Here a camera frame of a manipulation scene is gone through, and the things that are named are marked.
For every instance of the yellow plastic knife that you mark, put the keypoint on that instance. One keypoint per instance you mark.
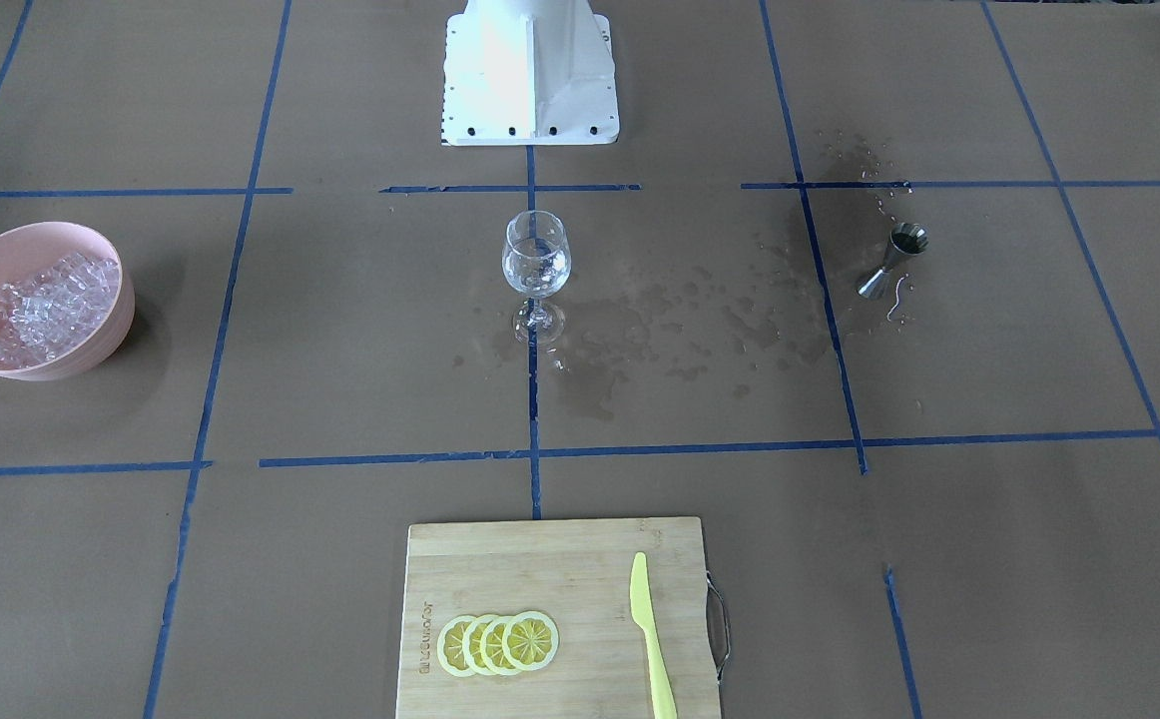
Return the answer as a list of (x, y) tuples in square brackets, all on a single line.
[(642, 612)]

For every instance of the lemon slice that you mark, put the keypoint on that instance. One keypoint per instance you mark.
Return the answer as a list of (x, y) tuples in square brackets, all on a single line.
[(451, 647), (472, 645), (491, 647), (529, 641)]

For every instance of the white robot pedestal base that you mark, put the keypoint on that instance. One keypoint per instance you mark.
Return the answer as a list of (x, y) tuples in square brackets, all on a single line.
[(529, 73)]

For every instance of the steel double jigger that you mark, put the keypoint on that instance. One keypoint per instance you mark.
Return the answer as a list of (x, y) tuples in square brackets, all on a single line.
[(906, 241)]

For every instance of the clear ice cube pile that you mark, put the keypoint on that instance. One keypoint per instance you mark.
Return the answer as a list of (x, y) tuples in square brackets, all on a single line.
[(50, 312)]

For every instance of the pink plastic bowl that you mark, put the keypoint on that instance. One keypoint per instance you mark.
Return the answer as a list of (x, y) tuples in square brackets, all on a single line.
[(25, 250)]

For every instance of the clear wine glass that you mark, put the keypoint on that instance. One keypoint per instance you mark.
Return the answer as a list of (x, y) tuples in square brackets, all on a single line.
[(536, 263)]

